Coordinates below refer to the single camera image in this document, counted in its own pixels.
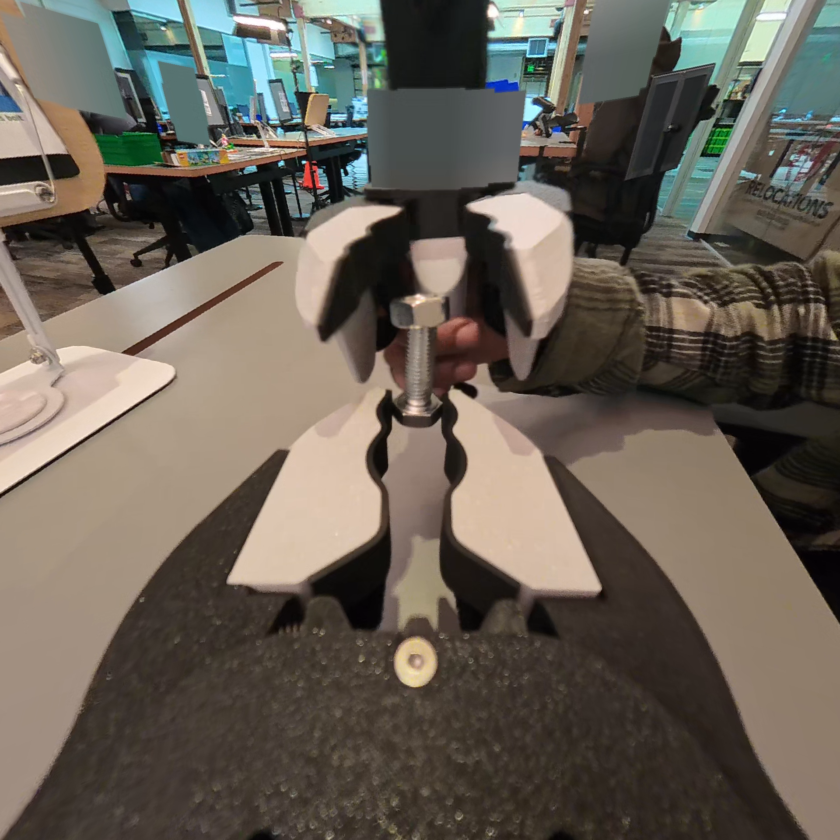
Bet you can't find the clear tablet stand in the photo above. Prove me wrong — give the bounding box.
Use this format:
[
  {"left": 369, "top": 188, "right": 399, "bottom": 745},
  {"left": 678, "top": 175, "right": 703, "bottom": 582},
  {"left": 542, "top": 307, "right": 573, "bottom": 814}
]
[{"left": 0, "top": 243, "right": 67, "bottom": 447}]

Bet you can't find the silver hex nut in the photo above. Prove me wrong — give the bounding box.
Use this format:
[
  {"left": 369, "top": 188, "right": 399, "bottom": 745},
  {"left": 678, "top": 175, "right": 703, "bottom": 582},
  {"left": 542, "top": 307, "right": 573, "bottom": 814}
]
[{"left": 392, "top": 392, "right": 446, "bottom": 429}]

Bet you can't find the person's plaid shirt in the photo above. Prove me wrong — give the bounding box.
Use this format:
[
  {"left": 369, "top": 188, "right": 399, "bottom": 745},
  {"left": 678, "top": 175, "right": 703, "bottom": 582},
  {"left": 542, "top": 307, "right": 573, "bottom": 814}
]
[{"left": 748, "top": 436, "right": 840, "bottom": 546}]

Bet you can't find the green plastic bin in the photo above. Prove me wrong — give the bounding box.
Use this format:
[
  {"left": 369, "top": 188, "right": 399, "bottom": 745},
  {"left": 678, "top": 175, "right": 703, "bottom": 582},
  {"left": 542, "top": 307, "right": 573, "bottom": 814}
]
[{"left": 94, "top": 133, "right": 164, "bottom": 166}]

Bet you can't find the person's right hand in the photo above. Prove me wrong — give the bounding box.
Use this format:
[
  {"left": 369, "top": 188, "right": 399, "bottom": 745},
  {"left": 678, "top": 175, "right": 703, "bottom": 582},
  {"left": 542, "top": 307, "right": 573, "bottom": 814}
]
[{"left": 384, "top": 317, "right": 511, "bottom": 395}]

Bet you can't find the silver bolt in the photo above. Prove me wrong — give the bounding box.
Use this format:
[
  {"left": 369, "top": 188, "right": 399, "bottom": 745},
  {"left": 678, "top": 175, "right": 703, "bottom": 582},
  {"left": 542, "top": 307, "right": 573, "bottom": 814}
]
[{"left": 390, "top": 294, "right": 447, "bottom": 408}]

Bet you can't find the person's right forearm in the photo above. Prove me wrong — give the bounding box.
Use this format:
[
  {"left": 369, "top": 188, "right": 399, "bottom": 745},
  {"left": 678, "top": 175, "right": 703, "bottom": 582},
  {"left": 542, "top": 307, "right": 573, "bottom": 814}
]
[{"left": 489, "top": 252, "right": 840, "bottom": 408}]

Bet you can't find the wooden office desk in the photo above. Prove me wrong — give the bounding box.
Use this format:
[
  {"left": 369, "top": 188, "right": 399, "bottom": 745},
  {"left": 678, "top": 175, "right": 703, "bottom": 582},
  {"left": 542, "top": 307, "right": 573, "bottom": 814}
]
[{"left": 105, "top": 147, "right": 309, "bottom": 238}]

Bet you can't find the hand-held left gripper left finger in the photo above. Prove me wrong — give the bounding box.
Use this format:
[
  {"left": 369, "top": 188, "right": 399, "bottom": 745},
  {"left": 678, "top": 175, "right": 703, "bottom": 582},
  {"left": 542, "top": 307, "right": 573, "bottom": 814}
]
[{"left": 226, "top": 387, "right": 393, "bottom": 634}]

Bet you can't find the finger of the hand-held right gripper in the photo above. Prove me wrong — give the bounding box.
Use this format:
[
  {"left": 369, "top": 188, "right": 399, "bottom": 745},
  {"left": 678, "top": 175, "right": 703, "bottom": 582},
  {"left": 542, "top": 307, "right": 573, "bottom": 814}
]
[
  {"left": 462, "top": 193, "right": 577, "bottom": 382},
  {"left": 295, "top": 202, "right": 411, "bottom": 385}
]

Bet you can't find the white base pad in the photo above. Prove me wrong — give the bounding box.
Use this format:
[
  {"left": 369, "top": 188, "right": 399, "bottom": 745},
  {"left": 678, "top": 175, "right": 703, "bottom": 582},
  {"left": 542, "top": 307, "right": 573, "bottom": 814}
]
[{"left": 0, "top": 346, "right": 177, "bottom": 496}]

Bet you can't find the black office chair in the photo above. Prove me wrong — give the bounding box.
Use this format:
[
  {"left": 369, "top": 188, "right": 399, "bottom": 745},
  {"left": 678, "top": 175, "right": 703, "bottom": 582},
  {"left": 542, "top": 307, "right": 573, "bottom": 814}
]
[{"left": 130, "top": 177, "right": 256, "bottom": 269}]

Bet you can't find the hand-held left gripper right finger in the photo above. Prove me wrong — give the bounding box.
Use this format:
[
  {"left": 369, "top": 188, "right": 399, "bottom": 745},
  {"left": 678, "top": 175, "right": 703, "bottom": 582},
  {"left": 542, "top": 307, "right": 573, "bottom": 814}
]
[{"left": 438, "top": 389, "right": 603, "bottom": 634}]

